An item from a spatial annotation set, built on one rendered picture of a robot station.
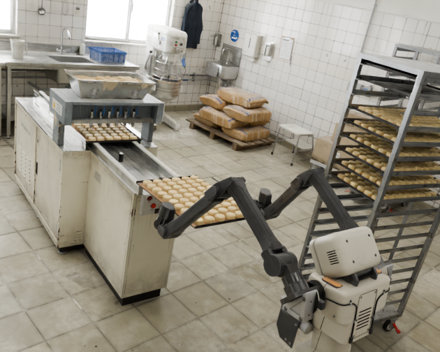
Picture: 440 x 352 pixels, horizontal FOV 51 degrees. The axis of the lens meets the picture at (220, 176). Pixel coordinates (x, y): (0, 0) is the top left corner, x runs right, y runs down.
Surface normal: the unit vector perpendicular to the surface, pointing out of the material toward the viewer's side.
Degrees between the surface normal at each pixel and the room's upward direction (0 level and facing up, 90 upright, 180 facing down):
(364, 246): 47
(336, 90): 90
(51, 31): 90
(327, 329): 90
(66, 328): 0
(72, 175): 90
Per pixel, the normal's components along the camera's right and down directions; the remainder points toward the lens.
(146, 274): 0.57, 0.40
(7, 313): 0.18, -0.91
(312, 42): -0.72, 0.13
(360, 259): 0.54, -0.32
